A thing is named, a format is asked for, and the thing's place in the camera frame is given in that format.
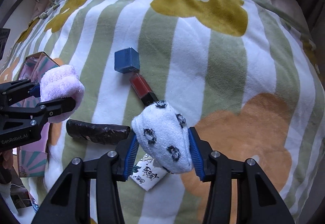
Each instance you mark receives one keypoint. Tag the white sock with black pattern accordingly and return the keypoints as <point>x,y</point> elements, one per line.
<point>162,135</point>

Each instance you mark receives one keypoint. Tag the pink fluffy towel roll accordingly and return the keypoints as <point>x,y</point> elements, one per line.
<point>61,81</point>

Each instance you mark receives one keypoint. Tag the white printed packet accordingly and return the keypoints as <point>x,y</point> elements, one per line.
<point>148,175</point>

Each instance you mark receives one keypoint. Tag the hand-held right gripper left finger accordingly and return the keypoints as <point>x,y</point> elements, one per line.
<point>130,156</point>

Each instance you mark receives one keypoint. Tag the beige pillow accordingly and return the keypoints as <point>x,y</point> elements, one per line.
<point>284,5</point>

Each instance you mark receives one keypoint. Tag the dark brown bag roll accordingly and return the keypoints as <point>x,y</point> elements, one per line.
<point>97,132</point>

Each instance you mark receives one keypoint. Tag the pink printed cardboard box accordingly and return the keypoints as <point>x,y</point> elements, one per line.
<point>31,165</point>

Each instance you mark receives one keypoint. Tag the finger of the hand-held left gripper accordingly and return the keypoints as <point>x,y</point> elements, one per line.
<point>34,90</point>
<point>58,106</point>

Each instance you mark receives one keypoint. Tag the red and black slim box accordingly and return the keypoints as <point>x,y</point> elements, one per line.
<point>141,87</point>

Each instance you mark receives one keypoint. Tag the blue square box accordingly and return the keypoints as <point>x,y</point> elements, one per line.
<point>125,60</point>

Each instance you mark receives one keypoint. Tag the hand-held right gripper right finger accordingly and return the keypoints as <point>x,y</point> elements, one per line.
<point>195,154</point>

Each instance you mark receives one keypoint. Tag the floral striped blanket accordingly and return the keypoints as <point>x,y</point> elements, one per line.
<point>182,61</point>

